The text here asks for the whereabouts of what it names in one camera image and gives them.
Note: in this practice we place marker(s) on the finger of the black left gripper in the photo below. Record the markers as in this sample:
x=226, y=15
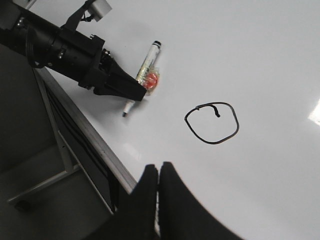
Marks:
x=116, y=82

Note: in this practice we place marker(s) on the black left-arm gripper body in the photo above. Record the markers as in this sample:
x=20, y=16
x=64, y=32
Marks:
x=82, y=59

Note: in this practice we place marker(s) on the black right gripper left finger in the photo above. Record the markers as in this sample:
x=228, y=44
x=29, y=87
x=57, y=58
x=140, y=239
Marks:
x=134, y=220

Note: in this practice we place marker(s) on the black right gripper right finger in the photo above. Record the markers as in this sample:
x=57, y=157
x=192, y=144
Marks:
x=181, y=216

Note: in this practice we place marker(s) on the white black whiteboard marker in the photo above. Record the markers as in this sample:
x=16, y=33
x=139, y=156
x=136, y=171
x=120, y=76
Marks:
x=151, y=56

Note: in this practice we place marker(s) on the red magnet taped to marker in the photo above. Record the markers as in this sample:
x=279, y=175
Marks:
x=148, y=78

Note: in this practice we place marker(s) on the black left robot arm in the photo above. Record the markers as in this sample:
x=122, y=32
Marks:
x=27, y=34

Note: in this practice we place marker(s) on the white whiteboard surface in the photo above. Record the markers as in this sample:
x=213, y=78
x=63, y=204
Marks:
x=260, y=56

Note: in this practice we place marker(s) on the grey metal stand leg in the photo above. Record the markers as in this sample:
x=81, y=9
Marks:
x=42, y=180

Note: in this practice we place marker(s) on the black drawn zero stroke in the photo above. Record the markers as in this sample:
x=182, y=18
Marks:
x=212, y=123

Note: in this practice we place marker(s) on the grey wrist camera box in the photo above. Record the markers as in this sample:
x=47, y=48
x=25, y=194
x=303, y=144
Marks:
x=97, y=10

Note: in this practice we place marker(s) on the grey aluminium whiteboard frame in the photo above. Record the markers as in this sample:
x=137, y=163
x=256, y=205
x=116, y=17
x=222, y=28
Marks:
x=81, y=146

